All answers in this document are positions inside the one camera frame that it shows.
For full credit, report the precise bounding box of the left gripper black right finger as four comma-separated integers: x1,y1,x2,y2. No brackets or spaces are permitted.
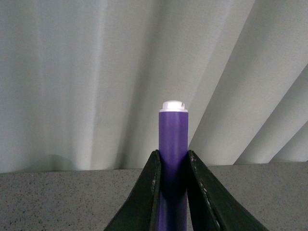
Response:
187,150,267,231

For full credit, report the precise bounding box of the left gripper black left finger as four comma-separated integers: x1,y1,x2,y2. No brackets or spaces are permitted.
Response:
105,150,161,231

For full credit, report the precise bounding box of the purple marker pen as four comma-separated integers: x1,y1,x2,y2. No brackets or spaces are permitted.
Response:
155,100,189,231

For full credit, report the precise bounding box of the white pleated curtain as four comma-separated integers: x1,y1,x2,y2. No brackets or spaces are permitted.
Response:
0,0,308,173

